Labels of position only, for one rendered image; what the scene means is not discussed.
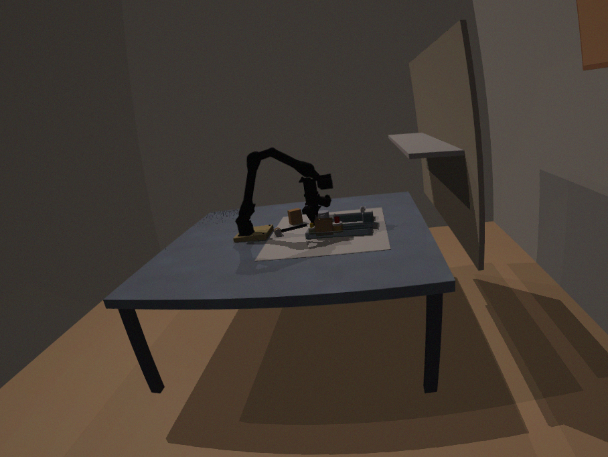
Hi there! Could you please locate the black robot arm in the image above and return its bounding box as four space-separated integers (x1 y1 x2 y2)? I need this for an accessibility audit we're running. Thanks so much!
236 147 333 237

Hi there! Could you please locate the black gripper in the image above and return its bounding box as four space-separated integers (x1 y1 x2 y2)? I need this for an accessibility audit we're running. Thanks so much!
302 190 321 225

